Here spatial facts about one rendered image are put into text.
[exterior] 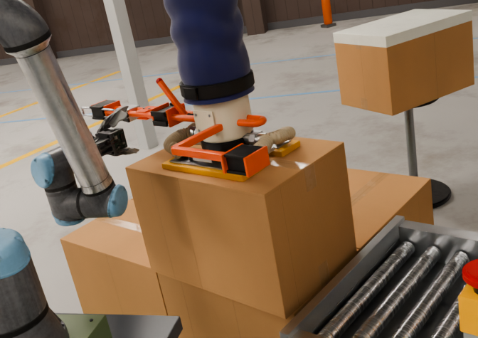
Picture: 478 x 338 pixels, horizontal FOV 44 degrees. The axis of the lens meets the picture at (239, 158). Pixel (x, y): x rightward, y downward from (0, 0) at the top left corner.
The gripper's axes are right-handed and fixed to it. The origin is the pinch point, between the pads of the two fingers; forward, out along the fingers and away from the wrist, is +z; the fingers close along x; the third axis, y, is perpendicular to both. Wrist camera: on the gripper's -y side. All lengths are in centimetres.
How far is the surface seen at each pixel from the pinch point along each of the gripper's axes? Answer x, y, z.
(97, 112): 0.2, -32.3, 10.1
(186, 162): -10.5, 20.4, 1.7
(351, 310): -53, 70, 7
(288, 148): -11, 45, 22
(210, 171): -11.1, 32.1, -0.3
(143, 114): 0.3, -7.1, 11.0
